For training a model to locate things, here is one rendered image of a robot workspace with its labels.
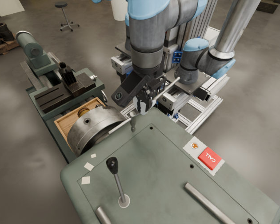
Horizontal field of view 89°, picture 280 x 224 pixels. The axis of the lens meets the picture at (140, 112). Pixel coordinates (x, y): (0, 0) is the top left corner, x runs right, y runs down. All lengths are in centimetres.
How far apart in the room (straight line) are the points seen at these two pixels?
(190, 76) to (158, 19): 67
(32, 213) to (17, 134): 108
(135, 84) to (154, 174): 32
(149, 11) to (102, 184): 49
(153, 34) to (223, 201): 52
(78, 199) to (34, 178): 165
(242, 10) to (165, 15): 45
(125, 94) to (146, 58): 11
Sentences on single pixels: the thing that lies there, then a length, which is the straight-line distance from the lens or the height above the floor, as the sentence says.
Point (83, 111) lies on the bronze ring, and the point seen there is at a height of 112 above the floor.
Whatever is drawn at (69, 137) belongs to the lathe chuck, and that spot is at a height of 117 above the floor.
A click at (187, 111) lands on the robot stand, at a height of 21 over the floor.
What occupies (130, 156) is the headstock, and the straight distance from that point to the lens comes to 56.
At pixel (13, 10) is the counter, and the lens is 658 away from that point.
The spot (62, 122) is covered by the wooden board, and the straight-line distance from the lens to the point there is 120.
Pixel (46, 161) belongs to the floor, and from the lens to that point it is 219.
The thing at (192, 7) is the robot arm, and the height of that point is 167.
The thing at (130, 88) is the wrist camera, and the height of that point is 152.
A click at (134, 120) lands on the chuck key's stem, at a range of 50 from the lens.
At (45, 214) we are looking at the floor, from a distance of 202.
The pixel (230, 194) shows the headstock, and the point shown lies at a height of 125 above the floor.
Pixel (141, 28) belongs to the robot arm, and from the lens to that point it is 31.
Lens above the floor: 178
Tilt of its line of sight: 54 degrees down
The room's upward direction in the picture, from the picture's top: straight up
